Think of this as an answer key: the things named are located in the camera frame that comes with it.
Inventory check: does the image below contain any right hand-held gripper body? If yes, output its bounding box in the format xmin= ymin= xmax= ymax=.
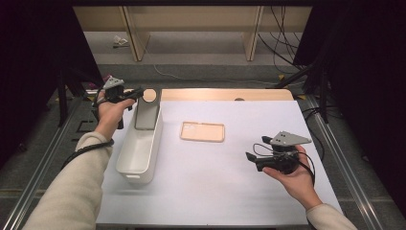
xmin=254 ymin=130 xmax=313 ymax=175

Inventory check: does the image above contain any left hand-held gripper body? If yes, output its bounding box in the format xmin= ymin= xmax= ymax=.
xmin=101 ymin=76 xmax=135 ymax=104

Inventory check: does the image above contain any beige phone case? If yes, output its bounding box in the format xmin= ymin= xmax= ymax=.
xmin=179 ymin=121 xmax=226 ymax=143

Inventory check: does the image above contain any white storage box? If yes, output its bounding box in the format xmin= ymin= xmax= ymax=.
xmin=115 ymin=95 xmax=165 ymax=185

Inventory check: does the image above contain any person's left hand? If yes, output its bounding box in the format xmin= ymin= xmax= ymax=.
xmin=95 ymin=91 xmax=137 ymax=142

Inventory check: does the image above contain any person's right hand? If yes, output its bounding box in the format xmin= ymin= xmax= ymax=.
xmin=261 ymin=145 xmax=324 ymax=211

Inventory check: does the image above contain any pink object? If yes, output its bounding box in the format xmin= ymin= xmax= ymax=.
xmin=87 ymin=74 xmax=111 ymax=90

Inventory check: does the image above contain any white table mat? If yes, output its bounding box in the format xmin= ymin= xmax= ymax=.
xmin=95 ymin=100 xmax=344 ymax=226

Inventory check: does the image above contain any crumpled white paper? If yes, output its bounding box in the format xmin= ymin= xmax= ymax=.
xmin=112 ymin=34 xmax=130 ymax=49

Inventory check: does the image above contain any black metal stand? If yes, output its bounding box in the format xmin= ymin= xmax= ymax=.
xmin=56 ymin=63 xmax=124 ymax=127
xmin=274 ymin=57 xmax=331 ymax=124

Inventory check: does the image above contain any black curtain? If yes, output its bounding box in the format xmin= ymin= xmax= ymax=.
xmin=293 ymin=0 xmax=406 ymax=209
xmin=0 ymin=0 xmax=103 ymax=167

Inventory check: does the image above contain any wooden shelf unit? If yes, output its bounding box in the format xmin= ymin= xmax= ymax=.
xmin=73 ymin=5 xmax=313 ymax=62

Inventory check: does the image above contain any white floor cable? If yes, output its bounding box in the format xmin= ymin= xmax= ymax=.
xmin=152 ymin=63 xmax=279 ymax=86

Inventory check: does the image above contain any right hand-held gripper cable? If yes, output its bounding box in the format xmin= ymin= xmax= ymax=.
xmin=253 ymin=143 xmax=317 ymax=186

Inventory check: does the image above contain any aluminium floor rail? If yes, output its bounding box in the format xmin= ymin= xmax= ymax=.
xmin=305 ymin=95 xmax=384 ymax=230
xmin=0 ymin=99 xmax=84 ymax=230

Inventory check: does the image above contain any bundle of black cables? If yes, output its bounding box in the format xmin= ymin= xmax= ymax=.
xmin=258 ymin=5 xmax=307 ymax=76

